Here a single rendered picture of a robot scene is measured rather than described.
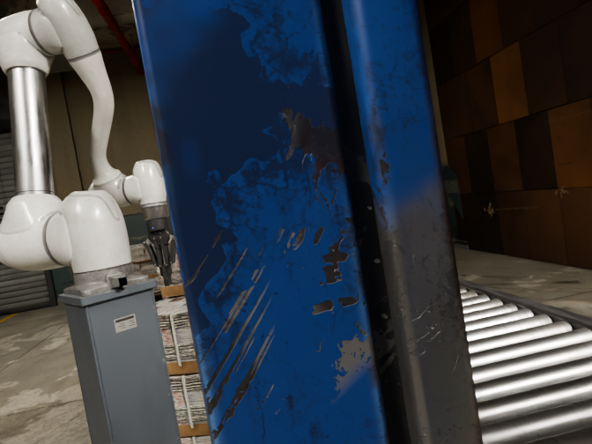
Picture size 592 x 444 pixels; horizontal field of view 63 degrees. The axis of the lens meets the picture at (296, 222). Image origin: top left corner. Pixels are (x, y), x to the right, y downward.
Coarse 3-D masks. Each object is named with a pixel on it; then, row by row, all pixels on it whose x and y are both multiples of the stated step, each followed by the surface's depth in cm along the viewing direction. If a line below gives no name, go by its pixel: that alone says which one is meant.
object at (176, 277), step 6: (168, 240) 212; (168, 246) 201; (162, 252) 202; (174, 264) 201; (174, 270) 200; (180, 270) 200; (174, 276) 201; (180, 276) 200; (162, 282) 202; (174, 282) 201; (180, 282) 201
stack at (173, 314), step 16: (160, 304) 191; (176, 304) 186; (160, 320) 172; (176, 320) 172; (176, 336) 172; (176, 352) 172; (192, 352) 171; (176, 384) 174; (192, 384) 172; (176, 400) 174; (192, 400) 173; (176, 416) 174; (192, 416) 173
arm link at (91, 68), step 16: (80, 64) 143; (96, 64) 145; (96, 80) 147; (96, 96) 150; (112, 96) 153; (96, 112) 153; (112, 112) 155; (96, 128) 157; (96, 144) 161; (96, 160) 164; (96, 176) 168; (112, 176) 168; (112, 192) 168
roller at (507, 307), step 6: (498, 306) 124; (504, 306) 124; (510, 306) 123; (468, 312) 124; (474, 312) 123; (480, 312) 122; (486, 312) 122; (492, 312) 122; (498, 312) 122; (504, 312) 122; (468, 318) 121; (474, 318) 121
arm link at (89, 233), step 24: (72, 192) 131; (96, 192) 131; (72, 216) 127; (96, 216) 127; (120, 216) 134; (48, 240) 129; (72, 240) 127; (96, 240) 127; (120, 240) 131; (72, 264) 129; (96, 264) 127; (120, 264) 131
